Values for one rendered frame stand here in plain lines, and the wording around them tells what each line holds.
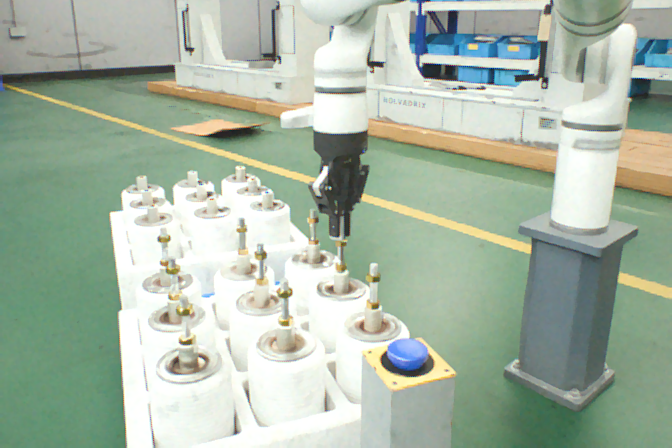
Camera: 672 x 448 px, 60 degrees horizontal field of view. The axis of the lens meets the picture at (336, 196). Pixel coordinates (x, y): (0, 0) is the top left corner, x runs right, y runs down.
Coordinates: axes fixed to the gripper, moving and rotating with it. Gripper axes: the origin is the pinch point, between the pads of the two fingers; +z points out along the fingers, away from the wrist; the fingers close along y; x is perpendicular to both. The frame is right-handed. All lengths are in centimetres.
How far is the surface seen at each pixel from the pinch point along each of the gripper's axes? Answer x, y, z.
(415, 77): 97, 242, 5
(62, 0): 541, 328, -44
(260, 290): 6.7, -10.6, 7.6
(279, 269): 28.0, 21.4, 22.0
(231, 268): 18.6, -3.2, 10.0
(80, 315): 69, 1, 35
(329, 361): -2.8, -7.6, 17.4
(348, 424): -11.5, -17.2, 17.7
